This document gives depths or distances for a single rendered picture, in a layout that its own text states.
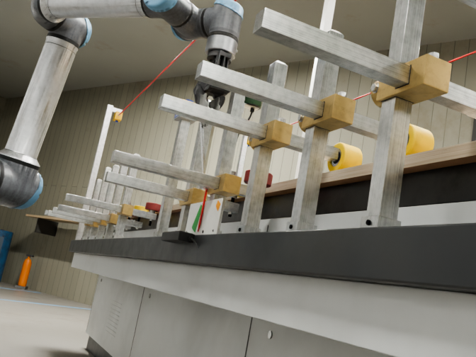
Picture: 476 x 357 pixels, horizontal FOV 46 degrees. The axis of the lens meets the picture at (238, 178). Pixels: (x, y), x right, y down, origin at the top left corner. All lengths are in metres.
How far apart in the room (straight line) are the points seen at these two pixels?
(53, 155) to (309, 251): 9.03
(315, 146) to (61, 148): 8.76
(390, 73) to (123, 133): 7.83
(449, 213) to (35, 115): 1.45
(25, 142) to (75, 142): 7.47
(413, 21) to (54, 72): 1.39
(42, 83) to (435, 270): 1.62
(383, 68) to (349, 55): 0.06
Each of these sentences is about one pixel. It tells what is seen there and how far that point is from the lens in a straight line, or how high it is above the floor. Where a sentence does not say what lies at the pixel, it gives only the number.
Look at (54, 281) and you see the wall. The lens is 9.07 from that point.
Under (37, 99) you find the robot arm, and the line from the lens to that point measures 2.09.
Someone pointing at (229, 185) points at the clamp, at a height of 0.84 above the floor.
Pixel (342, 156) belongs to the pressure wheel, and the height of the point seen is 0.94.
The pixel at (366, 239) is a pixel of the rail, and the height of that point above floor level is 0.68.
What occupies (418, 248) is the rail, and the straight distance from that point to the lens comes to 0.79.
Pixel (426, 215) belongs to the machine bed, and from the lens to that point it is 1.16.
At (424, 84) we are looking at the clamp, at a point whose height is 0.92.
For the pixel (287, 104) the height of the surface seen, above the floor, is 0.93.
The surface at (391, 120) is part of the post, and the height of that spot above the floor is 0.88.
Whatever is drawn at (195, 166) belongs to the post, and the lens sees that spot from 1.83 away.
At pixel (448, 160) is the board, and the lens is 1.11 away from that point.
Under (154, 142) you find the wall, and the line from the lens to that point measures 8.05.
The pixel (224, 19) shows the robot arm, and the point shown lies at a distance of 1.68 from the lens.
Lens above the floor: 0.57
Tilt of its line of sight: 11 degrees up
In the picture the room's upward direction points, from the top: 11 degrees clockwise
